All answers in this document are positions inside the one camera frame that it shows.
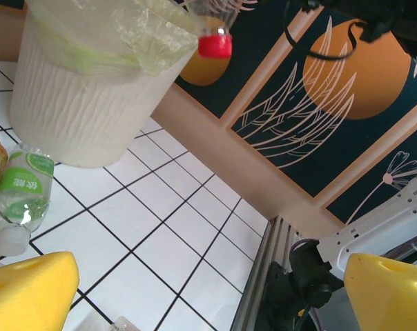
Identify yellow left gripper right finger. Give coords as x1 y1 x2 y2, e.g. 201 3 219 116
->
343 252 417 331

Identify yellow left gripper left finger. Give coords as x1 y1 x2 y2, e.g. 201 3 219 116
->
0 251 80 331

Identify green label bottle white cap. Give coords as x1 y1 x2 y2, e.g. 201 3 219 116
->
0 142 55 257

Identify clear bottle with red cap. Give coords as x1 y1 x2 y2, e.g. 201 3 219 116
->
184 0 260 59

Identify white ribbed plastic bin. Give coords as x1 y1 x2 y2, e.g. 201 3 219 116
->
8 0 204 169

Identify translucent green bin liner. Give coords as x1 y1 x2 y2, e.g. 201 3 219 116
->
24 0 204 79

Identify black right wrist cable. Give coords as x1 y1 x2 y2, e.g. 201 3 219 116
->
283 0 368 62

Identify aluminium mounting rail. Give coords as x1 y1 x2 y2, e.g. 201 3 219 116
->
230 215 298 331

